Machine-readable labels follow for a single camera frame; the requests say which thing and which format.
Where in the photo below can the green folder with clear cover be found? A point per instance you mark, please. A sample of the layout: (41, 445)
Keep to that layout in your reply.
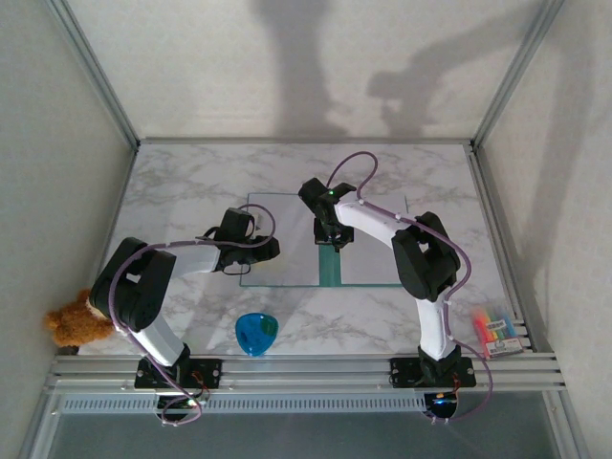
(330, 270)

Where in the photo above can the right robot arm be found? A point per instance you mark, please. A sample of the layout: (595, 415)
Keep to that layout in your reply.
(430, 330)

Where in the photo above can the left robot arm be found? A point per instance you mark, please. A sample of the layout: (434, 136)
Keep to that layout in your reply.
(134, 287)

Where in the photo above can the blue translucent plastic case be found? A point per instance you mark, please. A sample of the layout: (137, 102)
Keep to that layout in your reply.
(255, 334)

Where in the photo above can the brown teddy bear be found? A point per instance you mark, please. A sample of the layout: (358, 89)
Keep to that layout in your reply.
(76, 322)

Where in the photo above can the pack of coloured highlighters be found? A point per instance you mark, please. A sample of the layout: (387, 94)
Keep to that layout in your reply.
(497, 332)

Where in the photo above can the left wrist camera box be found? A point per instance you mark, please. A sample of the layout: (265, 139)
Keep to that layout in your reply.
(260, 222)

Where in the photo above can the aluminium frame rail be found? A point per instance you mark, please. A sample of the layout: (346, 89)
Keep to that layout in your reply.
(503, 248)
(306, 141)

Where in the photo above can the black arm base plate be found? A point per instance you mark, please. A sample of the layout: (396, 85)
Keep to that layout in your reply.
(210, 370)
(401, 373)

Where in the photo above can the aluminium mounting rail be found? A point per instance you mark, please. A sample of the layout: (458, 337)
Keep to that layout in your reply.
(311, 373)

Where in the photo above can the aluminium frame post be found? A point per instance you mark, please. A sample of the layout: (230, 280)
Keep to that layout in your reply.
(514, 72)
(98, 76)

